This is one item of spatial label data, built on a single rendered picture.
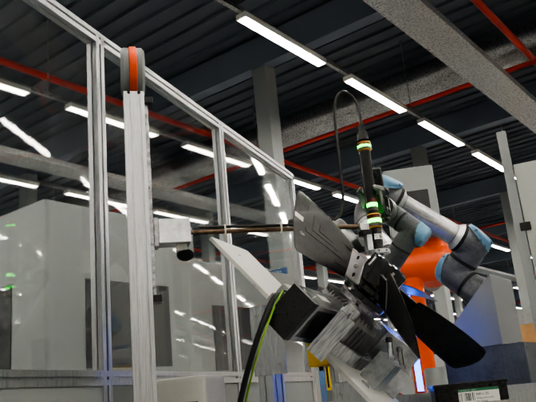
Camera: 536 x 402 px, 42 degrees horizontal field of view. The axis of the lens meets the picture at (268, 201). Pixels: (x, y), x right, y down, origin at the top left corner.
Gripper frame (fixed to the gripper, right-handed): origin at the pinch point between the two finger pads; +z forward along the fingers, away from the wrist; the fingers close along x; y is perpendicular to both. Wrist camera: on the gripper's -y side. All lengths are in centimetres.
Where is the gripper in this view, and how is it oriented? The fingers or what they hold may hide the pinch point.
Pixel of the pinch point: (367, 187)
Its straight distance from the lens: 216.7
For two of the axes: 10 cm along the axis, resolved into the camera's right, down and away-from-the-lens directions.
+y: 0.9, 9.6, -2.8
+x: -9.2, 1.9, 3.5
